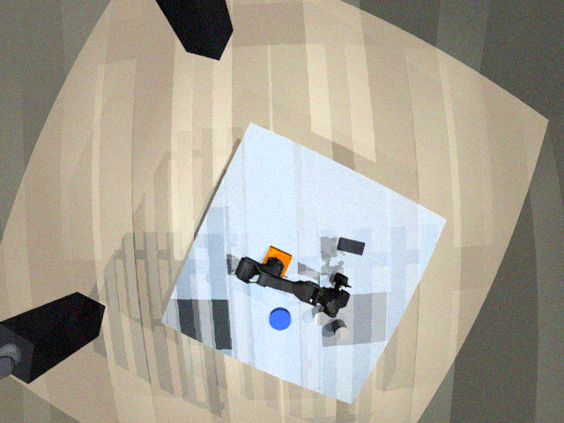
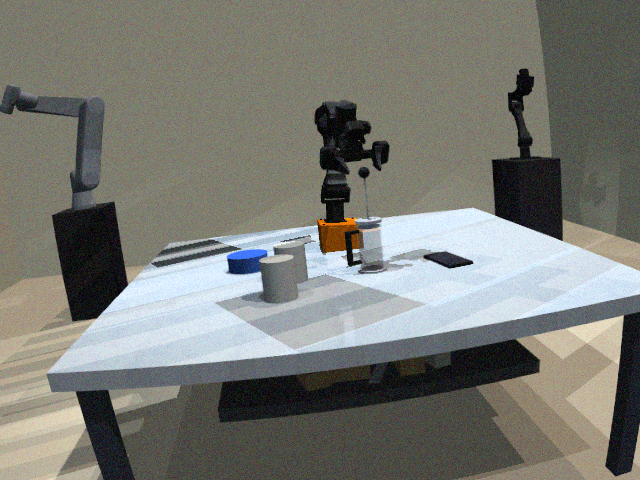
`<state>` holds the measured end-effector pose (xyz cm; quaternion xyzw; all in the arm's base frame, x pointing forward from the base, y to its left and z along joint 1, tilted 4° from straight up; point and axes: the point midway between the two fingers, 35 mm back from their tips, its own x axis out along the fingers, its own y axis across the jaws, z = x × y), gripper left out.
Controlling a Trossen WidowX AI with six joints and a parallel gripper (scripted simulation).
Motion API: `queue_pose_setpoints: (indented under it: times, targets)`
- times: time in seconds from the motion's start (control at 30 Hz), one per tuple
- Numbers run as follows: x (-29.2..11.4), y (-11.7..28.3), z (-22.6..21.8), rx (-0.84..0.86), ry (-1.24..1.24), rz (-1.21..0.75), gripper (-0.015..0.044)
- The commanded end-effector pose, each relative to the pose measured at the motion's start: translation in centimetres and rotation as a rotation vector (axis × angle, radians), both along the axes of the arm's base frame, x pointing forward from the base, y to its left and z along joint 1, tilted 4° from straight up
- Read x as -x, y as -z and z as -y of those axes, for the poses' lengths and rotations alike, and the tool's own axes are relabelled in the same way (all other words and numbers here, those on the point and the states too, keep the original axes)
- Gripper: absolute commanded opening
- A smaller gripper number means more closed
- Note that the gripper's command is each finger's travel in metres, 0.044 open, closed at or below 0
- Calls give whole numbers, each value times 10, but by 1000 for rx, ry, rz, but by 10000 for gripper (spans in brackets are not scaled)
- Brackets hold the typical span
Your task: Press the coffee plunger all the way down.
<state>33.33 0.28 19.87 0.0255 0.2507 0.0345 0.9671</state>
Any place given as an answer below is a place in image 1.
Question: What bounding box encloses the blue short cylinder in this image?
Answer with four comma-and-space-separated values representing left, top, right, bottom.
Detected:
270, 307, 291, 330

